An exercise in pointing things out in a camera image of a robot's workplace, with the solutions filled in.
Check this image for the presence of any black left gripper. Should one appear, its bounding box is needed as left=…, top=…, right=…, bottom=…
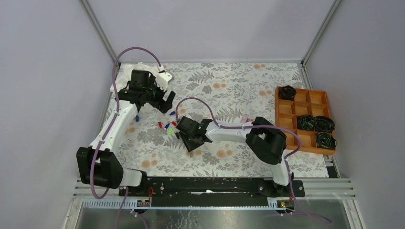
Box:
left=142, top=76, right=175, bottom=114

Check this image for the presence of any pink highlighter pen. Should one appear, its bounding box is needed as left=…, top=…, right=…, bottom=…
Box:
left=241, top=115, right=249, bottom=123

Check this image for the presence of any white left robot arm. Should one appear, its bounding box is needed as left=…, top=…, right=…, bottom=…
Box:
left=76, top=70, right=176, bottom=196

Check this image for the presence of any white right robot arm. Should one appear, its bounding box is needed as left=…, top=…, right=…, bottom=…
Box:
left=176, top=116, right=293, bottom=197

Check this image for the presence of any white crumpled cloth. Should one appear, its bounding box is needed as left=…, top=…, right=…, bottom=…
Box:
left=115, top=62, right=159, bottom=92

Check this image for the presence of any floral table mat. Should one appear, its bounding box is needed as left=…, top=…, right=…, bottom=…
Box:
left=101, top=62, right=330, bottom=178

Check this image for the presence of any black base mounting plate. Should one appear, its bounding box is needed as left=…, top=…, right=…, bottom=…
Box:
left=119, top=177, right=306, bottom=207

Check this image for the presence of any wooden compartment tray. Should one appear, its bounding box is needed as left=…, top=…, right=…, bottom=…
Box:
left=275, top=86, right=336, bottom=155

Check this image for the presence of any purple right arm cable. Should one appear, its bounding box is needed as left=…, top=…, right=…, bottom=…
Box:
left=175, top=97, right=333, bottom=226

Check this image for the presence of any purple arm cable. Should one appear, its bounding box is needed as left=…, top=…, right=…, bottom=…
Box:
left=175, top=97, right=333, bottom=226
left=90, top=47, right=165, bottom=229

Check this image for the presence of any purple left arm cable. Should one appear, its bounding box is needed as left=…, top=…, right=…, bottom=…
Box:
left=90, top=47, right=165, bottom=229

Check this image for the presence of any black coiled cable top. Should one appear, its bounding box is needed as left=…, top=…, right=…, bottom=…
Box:
left=278, top=85, right=298, bottom=101

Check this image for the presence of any black coiled cable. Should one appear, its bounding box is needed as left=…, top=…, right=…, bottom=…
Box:
left=314, top=115, right=336, bottom=133
left=278, top=85, right=298, bottom=101
left=297, top=114, right=316, bottom=130
left=316, top=131, right=337, bottom=150

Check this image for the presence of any black coiled cable middle left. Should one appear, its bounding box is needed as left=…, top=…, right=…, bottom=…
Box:
left=297, top=114, right=316, bottom=130

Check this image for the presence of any black coiled cable middle right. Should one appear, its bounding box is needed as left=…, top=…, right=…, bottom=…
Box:
left=314, top=115, right=336, bottom=133

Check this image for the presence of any black coiled cable bottom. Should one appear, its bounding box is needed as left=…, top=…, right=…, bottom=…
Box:
left=316, top=131, right=337, bottom=150

